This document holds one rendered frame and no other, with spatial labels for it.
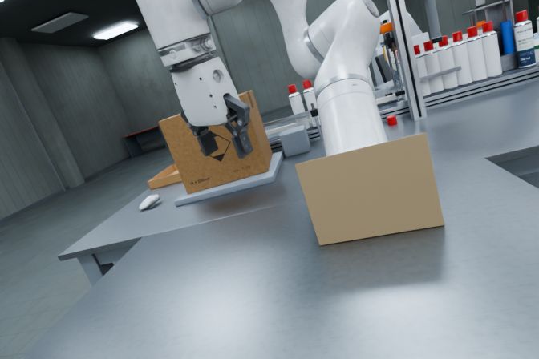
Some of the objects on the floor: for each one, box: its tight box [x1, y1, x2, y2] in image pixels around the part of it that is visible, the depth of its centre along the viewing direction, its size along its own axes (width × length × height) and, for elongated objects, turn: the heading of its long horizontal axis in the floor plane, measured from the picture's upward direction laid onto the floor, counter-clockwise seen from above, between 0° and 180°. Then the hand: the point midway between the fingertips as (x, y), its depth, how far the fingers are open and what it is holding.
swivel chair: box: [375, 54, 392, 83], centre depth 405 cm, size 63×63×98 cm
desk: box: [123, 125, 168, 158], centre depth 1127 cm, size 76×148×79 cm, turn 132°
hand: (226, 149), depth 55 cm, fingers open, 8 cm apart
